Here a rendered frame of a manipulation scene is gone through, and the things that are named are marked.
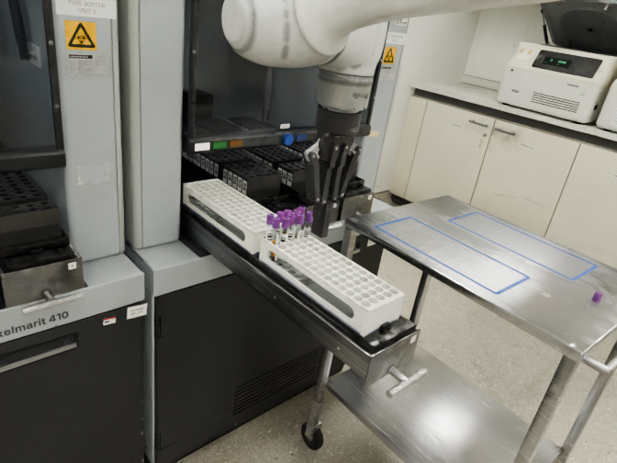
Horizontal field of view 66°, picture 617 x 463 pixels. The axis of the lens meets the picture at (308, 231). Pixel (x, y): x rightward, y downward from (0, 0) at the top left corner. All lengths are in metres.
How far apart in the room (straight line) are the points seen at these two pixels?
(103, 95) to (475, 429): 1.27
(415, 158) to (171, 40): 2.70
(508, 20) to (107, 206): 3.33
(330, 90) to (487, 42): 3.27
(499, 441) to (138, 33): 1.35
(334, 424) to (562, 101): 2.16
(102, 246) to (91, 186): 0.14
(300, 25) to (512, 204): 2.72
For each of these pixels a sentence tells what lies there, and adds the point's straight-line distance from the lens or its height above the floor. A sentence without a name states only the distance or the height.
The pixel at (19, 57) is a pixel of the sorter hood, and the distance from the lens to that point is 0.96.
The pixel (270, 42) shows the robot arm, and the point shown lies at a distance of 0.62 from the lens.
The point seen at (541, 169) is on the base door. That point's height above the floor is 0.61.
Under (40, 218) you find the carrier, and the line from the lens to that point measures 1.04.
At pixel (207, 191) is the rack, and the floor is 0.86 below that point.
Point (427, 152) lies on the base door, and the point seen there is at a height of 0.48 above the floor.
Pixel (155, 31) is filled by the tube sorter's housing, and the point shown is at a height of 1.21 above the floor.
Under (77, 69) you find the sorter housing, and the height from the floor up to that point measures 1.14.
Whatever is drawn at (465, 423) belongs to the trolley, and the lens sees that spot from 1.55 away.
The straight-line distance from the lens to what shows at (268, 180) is 1.27.
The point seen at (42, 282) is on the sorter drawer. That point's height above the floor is 0.77.
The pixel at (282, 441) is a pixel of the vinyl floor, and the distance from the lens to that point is 1.72.
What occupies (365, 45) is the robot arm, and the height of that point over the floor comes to 1.25.
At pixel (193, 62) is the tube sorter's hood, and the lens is 1.07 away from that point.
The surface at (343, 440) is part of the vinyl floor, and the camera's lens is 1.76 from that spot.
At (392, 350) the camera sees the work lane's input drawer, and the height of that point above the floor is 0.79.
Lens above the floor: 1.30
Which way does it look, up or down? 25 degrees down
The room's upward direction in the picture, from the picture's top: 9 degrees clockwise
